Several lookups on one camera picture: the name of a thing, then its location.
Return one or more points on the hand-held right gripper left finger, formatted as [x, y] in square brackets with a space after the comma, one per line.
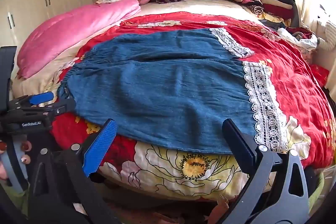
[101, 145]

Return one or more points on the white knitted sweater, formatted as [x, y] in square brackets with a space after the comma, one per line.
[328, 35]

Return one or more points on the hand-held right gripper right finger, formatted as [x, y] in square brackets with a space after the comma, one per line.
[242, 146]

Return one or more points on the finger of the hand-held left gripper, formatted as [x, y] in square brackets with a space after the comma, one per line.
[61, 108]
[40, 98]

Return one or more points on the person's left hand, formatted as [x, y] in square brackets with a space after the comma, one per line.
[2, 172]

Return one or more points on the red floral bedspread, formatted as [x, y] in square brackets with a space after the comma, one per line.
[294, 98]

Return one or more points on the white garment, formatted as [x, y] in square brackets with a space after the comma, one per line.
[294, 39]

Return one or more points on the blue pants with white lace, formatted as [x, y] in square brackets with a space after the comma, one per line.
[157, 87]

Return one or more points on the pink quilt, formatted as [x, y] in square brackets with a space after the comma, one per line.
[65, 32]

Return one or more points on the stack of folded clothes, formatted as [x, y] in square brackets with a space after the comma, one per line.
[273, 3]

